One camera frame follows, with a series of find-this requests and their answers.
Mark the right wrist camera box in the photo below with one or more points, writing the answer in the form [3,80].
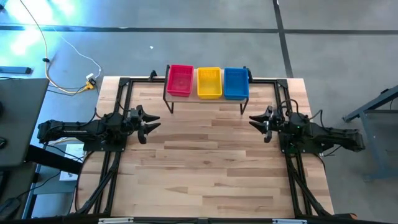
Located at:
[275,113]

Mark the red slotted plastic basket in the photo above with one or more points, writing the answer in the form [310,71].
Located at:
[179,81]

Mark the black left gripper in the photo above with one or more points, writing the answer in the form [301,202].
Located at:
[141,127]

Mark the black aluminium rig frame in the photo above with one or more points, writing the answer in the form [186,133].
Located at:
[141,80]

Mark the blue slotted plastic basket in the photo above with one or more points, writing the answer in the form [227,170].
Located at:
[236,83]

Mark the grey-blue metal table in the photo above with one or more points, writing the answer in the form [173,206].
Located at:
[377,130]

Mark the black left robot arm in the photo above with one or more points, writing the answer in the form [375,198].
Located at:
[71,130]

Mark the black flat bar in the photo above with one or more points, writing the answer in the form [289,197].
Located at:
[15,70]

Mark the white frame bracket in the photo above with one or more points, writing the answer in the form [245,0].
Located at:
[115,220]
[289,221]

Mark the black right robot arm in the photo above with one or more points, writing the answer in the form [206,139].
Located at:
[335,137]

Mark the grey desk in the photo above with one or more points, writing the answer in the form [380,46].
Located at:
[21,118]

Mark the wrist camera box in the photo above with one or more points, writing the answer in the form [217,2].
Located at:
[134,112]
[275,113]

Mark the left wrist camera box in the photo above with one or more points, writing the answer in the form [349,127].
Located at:
[134,112]

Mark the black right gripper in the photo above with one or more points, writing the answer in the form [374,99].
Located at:
[269,127]

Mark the yellow slotted plastic basket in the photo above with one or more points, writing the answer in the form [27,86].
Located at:
[210,82]

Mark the wooden shelf with black legs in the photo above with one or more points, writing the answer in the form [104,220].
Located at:
[217,101]

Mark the white paper sheet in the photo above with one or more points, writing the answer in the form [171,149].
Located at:
[74,150]

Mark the white power plug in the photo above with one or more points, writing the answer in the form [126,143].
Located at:
[90,76]

